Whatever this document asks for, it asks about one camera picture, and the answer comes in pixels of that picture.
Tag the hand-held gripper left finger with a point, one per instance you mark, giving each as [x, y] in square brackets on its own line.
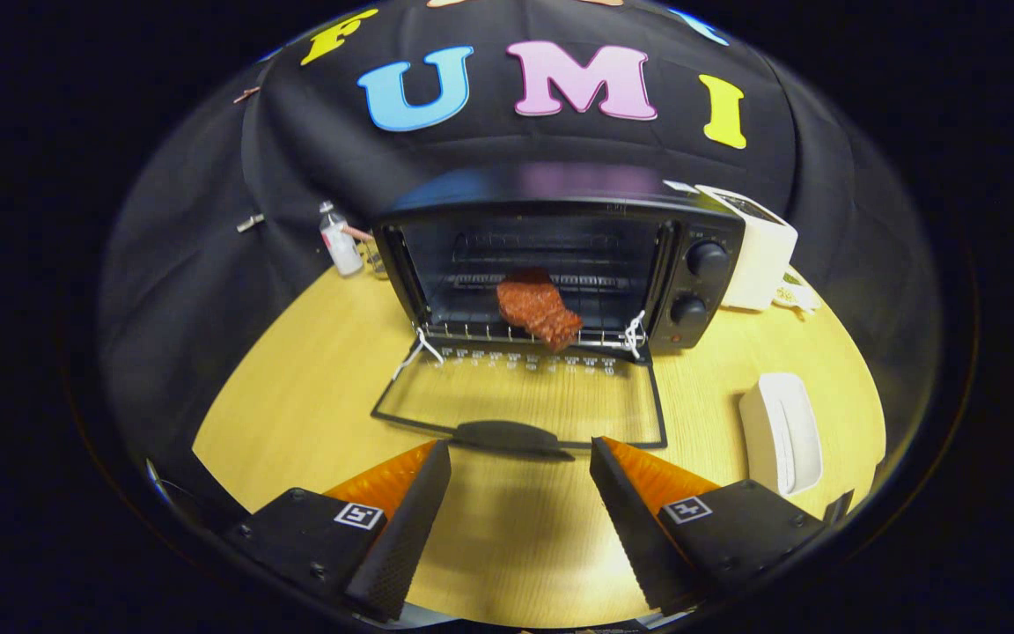
[406, 537]

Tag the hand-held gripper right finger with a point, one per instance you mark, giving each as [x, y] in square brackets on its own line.
[635, 519]

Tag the reddish brown meat piece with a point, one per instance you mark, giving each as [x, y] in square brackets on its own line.
[538, 308]

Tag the black toaster oven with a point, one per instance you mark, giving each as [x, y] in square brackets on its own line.
[711, 291]

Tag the white rectangular tray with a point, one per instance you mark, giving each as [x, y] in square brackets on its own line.
[780, 431]

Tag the white divided dish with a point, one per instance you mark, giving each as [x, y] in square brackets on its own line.
[794, 296]

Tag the small clear glass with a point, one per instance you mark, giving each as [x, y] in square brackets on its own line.
[375, 261]

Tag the clear plastic bottle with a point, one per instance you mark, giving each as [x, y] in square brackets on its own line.
[341, 251]

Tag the tall white appliance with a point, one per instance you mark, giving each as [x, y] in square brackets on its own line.
[762, 255]

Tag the pink straw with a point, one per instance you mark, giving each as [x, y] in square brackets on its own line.
[357, 233]

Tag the silver clip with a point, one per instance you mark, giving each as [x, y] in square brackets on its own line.
[251, 223]

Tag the pink clip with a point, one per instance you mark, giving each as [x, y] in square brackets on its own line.
[246, 94]

